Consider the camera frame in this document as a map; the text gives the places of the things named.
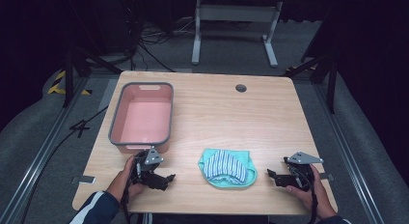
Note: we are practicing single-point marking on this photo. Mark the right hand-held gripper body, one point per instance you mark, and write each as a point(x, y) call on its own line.
point(300, 174)

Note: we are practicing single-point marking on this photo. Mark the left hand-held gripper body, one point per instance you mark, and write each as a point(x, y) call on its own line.
point(146, 172)

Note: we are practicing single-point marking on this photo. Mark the teal striped underwear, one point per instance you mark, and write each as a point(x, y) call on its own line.
point(225, 166)

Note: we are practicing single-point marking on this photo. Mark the pink basin with grey rim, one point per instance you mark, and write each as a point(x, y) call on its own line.
point(146, 121)

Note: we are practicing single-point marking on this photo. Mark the person's left hand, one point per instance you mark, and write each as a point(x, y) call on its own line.
point(120, 185)

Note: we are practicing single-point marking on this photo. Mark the person's right hand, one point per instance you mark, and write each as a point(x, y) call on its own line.
point(320, 198)

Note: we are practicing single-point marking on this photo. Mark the grey tape piece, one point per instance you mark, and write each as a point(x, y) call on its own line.
point(84, 179)
point(327, 176)

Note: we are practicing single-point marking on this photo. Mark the black floor tape cross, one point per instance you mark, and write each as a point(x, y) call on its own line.
point(79, 128)

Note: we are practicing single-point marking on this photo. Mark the black tripod stand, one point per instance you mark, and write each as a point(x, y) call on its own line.
point(331, 82)
point(69, 76)

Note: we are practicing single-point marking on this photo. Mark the yellow black floor tape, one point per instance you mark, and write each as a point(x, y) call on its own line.
point(54, 87)

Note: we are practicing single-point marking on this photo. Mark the grey metal floor rail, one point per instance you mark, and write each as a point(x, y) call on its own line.
point(35, 162)
point(347, 153)

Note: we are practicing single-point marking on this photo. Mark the white metal stand frame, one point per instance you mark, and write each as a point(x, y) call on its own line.
point(236, 13)

